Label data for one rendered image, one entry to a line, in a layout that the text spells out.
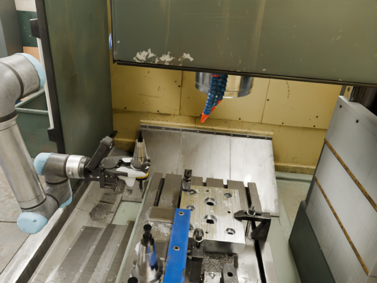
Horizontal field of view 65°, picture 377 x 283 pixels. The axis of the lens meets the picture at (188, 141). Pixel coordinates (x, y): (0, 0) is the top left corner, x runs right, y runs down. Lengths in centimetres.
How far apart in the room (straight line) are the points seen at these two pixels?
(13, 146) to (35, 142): 231
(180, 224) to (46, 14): 90
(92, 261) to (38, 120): 200
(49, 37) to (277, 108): 135
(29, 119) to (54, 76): 184
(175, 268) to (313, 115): 160
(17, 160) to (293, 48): 73
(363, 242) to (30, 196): 94
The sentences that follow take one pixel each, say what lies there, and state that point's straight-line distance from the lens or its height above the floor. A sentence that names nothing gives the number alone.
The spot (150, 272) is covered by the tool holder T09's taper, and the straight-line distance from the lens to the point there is 61.
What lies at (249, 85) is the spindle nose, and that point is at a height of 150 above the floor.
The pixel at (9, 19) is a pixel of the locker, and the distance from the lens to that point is 570.
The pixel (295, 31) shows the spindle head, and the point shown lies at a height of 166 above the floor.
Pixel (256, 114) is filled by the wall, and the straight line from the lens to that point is 196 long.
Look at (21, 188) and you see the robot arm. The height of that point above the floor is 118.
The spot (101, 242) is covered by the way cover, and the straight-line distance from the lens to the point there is 138.
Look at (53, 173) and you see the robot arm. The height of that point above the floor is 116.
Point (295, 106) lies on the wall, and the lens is 199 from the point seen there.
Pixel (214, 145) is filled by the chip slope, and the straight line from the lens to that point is 193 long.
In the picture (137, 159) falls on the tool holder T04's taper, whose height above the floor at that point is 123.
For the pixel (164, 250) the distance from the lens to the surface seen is 66.
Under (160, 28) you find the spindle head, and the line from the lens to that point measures 48.
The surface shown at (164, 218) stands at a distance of 73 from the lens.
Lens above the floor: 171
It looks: 27 degrees down
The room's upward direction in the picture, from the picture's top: 5 degrees clockwise
